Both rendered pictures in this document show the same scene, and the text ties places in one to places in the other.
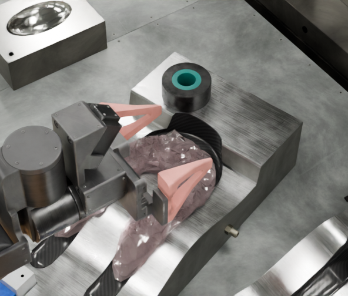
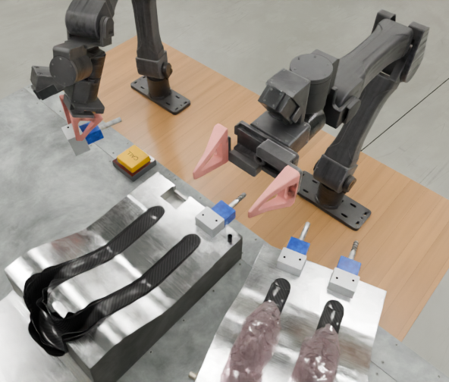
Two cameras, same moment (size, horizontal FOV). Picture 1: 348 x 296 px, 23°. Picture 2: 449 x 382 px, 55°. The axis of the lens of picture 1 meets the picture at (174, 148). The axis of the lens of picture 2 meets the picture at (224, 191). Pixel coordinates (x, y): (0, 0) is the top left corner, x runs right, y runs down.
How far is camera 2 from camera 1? 1.01 m
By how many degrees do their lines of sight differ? 78
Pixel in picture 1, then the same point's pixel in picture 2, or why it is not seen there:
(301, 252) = (132, 324)
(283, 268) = (146, 315)
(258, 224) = not seen: outside the picture
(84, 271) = (297, 305)
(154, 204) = (228, 146)
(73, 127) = (289, 75)
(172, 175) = (216, 131)
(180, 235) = (232, 330)
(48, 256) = (330, 313)
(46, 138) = (305, 73)
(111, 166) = (262, 124)
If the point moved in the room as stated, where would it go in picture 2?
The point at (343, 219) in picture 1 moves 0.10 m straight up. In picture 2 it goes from (94, 354) to (78, 331)
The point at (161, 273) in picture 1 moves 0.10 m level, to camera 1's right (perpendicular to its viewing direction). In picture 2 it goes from (239, 304) to (186, 316)
